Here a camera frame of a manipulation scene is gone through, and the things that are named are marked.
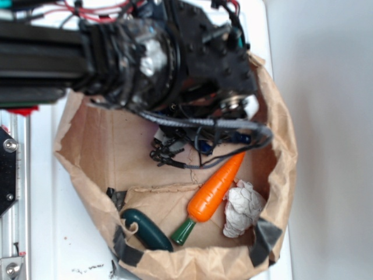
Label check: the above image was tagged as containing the brown paper bag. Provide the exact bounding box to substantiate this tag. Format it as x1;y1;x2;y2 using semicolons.
54;54;298;279

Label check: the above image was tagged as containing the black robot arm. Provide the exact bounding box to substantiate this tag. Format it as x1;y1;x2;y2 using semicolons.
1;1;257;117

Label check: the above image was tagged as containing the aluminium frame rail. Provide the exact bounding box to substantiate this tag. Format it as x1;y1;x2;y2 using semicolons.
1;110;31;279

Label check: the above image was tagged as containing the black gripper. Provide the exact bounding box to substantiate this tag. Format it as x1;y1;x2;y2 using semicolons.
164;1;259;120

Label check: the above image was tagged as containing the black mounting plate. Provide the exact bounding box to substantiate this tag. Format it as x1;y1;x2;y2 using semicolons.
0;126;19;218

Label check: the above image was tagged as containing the dark blue rope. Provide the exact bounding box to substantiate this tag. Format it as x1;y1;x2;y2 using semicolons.
200;131;252;155

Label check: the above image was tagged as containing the crumpled white paper ball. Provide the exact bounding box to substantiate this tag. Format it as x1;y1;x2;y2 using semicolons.
223;180;266;238

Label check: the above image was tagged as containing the dark green toy cucumber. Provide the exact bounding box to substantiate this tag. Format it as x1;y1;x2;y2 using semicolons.
122;208;174;252

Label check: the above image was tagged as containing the grey braided cable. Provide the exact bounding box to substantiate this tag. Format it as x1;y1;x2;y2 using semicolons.
136;109;275;170

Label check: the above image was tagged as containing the orange toy carrot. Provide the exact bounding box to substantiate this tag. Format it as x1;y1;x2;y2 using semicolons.
171;152;245;246

